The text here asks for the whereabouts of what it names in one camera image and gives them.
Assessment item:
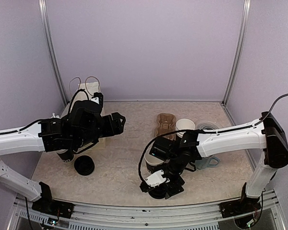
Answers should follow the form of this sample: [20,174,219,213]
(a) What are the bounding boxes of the right aluminium corner post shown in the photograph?
[222,0,251,107]

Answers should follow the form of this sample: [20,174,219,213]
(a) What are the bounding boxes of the beige paper bag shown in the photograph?
[69,76,108,150]

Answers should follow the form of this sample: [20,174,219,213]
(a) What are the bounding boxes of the left aluminium corner post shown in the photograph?
[38,0,68,105]

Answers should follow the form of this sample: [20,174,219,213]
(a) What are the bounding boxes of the light blue ceramic mug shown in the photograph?
[195,156,220,170]

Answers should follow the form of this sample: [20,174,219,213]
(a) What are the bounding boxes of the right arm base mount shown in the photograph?
[219,183,262,218]

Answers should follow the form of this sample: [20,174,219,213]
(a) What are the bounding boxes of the aluminium front rail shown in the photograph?
[7,191,288,230]

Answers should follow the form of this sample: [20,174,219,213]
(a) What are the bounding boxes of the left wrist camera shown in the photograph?
[90,92,104,108]

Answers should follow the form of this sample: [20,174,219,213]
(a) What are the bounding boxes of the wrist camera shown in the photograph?
[90,92,104,108]
[140,170,169,193]

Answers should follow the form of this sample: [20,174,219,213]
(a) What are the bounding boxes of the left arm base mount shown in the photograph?
[32,182,74,219]

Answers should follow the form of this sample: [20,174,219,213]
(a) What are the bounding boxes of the stack of black lids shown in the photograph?
[74,155,95,176]

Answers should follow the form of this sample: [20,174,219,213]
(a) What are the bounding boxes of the stack of paper cups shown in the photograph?
[175,118,195,138]

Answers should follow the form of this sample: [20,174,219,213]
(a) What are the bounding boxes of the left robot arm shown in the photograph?
[0,100,126,213]

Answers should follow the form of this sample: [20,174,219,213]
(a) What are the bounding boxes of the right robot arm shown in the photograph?
[144,112,288,213]

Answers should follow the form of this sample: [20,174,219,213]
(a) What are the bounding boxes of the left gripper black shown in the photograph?
[74,112,125,148]

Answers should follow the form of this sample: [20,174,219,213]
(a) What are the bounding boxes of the black cup holding straws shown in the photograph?
[56,149,74,163]

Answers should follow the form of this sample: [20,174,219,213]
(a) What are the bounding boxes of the grey swirl silicone lid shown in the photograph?
[195,119,223,130]

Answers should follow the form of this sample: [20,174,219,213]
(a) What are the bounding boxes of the brown pulp cup carrier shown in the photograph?
[154,113,176,137]

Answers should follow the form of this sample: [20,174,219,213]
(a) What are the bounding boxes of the bundle of white straws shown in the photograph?
[51,113,60,119]

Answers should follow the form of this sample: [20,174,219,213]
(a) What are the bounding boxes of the aluminium corner post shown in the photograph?
[222,0,251,107]
[38,0,68,105]

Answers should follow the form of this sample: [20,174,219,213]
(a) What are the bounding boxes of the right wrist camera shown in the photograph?
[140,170,169,193]

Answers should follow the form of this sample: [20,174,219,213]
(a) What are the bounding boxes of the black plastic cup lid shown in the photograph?
[148,186,167,199]

